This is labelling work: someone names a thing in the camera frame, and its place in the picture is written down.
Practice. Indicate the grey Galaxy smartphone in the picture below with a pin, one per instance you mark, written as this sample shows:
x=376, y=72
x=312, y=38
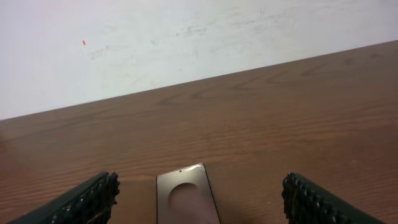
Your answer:
x=184, y=196

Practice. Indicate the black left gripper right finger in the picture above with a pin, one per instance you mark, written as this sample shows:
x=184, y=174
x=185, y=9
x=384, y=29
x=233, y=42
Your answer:
x=307, y=203

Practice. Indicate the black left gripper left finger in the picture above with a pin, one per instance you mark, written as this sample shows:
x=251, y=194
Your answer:
x=89, y=202

